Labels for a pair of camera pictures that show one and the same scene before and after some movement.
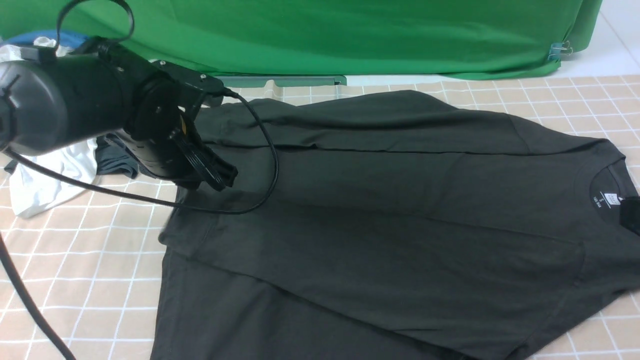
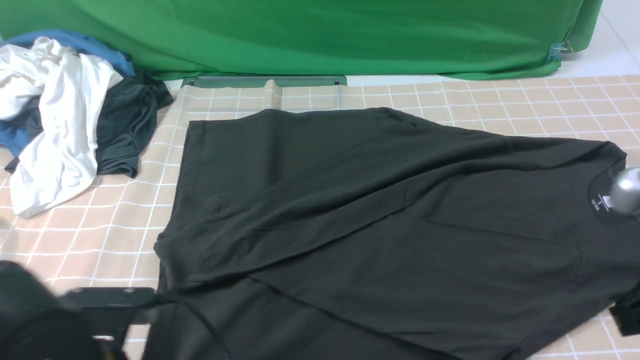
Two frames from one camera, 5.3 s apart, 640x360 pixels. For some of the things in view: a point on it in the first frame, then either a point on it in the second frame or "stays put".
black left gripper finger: [629, 213] to [626, 313]
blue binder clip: [559, 48] stays put
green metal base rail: [234, 81] stays put
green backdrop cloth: [488, 39] stays put
